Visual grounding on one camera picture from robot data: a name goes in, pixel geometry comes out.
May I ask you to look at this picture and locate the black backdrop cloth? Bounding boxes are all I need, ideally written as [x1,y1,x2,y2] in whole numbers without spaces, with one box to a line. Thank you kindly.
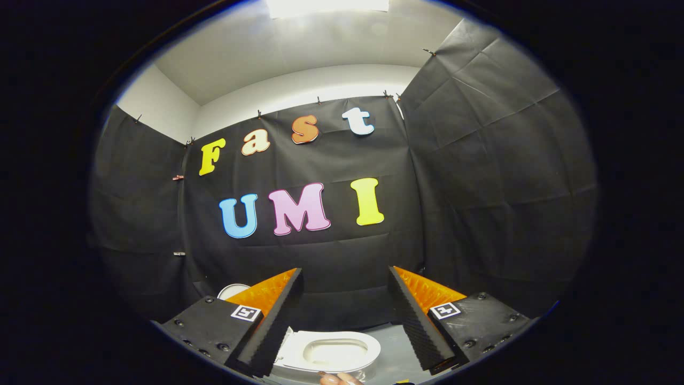
[88,19,597,332]

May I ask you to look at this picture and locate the white toilet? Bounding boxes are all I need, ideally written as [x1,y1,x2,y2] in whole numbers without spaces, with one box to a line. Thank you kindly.
[273,326,382,381]

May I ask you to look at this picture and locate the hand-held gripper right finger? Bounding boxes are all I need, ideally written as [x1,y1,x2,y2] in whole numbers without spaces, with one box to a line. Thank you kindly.
[387,266,537,376]

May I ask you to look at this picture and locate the white toilet lid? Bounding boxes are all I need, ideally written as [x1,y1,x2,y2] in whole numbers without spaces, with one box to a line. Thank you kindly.
[217,283,251,301]

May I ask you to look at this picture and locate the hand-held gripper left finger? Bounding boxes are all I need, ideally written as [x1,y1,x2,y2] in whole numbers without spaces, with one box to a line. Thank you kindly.
[159,267,304,378]

